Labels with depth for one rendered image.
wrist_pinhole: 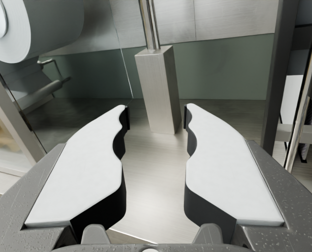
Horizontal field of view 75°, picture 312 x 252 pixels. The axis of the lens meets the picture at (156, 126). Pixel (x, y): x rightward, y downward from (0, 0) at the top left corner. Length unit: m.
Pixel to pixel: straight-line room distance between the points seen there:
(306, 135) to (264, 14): 0.47
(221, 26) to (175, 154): 0.47
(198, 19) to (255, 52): 0.23
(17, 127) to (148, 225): 0.38
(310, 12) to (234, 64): 0.49
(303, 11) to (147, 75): 0.40
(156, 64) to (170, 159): 0.27
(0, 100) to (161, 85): 0.40
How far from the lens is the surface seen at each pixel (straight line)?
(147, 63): 0.60
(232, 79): 0.85
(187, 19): 0.82
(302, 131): 0.43
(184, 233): 0.45
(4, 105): 0.57
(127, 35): 0.92
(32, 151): 0.62
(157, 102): 0.64
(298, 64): 0.39
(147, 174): 0.56
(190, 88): 0.89
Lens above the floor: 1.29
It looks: 32 degrees down
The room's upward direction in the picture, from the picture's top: 11 degrees counter-clockwise
